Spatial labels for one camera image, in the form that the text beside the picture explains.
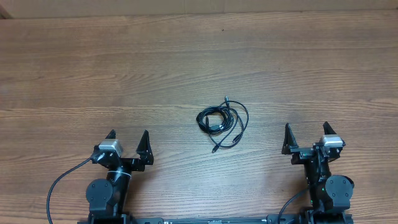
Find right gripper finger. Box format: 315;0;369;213
282;123;299;155
323;121;336;135

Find black usb cable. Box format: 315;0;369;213
195;95;250;154

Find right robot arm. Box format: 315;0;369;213
277;122;354;223

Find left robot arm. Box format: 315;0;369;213
86;130;154;223

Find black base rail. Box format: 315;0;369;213
132;214;300;224

